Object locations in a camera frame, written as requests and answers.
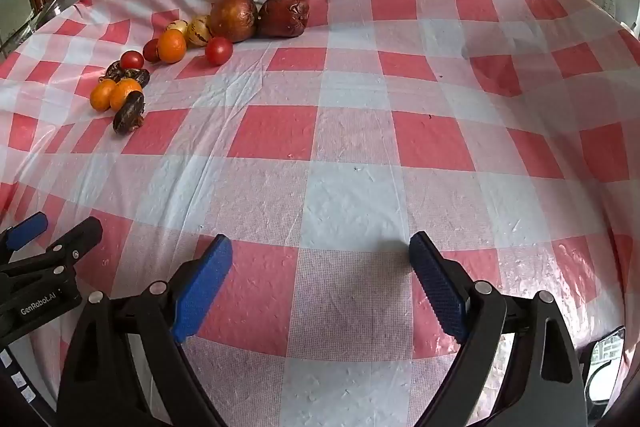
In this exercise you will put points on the large orange tangerine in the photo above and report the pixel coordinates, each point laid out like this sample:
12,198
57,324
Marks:
171,47

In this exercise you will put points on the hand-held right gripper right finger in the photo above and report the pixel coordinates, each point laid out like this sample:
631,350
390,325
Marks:
440,287

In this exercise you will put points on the red white checkered tablecloth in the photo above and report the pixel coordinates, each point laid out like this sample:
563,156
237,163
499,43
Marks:
350,207

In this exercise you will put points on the brown pomegranate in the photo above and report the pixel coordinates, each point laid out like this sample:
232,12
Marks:
232,18

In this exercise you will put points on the dark red pomegranate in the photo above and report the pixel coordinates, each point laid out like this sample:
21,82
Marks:
283,18

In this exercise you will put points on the red tomato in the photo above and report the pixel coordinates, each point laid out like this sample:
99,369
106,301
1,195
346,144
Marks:
218,51
149,51
131,59

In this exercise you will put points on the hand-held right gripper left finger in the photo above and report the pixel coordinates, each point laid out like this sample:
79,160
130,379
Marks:
205,287

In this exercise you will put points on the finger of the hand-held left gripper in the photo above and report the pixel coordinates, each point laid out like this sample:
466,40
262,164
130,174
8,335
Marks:
27,227
80,239

